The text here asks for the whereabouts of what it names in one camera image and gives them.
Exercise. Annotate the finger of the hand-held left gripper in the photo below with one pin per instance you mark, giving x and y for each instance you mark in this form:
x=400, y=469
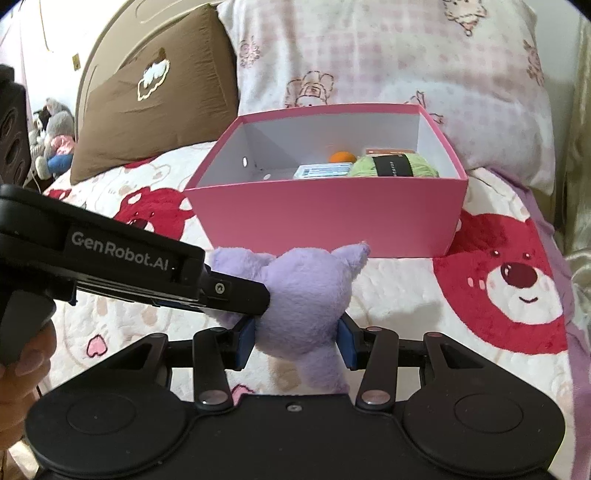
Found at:
x=240, y=295

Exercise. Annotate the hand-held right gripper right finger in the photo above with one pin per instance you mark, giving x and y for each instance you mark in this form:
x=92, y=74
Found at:
x=346, y=344

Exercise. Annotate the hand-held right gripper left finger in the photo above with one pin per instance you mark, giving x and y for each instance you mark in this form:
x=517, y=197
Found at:
x=244, y=344

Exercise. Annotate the purple plush toy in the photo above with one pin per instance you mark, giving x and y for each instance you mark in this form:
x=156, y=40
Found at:
x=304, y=300

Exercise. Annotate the pink cardboard box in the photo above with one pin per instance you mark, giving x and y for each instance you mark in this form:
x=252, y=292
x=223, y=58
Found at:
x=323, y=217

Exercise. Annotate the blue wet wipes packet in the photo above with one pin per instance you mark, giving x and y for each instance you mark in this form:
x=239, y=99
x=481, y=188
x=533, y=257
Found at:
x=323, y=171

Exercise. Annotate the orange ball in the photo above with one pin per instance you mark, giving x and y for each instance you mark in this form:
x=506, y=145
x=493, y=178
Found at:
x=341, y=157

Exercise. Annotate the green yarn ball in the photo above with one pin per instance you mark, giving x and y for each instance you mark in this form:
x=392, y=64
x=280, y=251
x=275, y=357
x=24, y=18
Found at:
x=364, y=168

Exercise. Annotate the person's left hand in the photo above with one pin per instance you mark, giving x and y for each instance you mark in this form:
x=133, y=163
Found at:
x=23, y=392

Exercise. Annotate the grey plush toy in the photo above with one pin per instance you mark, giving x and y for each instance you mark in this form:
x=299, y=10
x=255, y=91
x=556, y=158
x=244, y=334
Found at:
x=60, y=134

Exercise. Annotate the black and white plush toy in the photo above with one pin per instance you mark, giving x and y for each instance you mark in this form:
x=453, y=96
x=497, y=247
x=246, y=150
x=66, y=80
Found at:
x=44, y=115

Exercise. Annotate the brown pillow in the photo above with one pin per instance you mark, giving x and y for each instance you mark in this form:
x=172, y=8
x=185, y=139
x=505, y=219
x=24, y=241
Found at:
x=184, y=115

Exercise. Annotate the white packet with orange label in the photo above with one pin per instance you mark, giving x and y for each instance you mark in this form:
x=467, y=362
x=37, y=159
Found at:
x=390, y=152

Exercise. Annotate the beige headboard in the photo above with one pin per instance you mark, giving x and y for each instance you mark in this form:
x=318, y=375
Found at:
x=115, y=41

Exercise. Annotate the pink checked printed pillow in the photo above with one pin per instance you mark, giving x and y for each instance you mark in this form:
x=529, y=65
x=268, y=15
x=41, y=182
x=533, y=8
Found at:
x=392, y=60

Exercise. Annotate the yellow wall sticker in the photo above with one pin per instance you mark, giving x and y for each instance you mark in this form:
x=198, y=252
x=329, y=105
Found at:
x=75, y=61

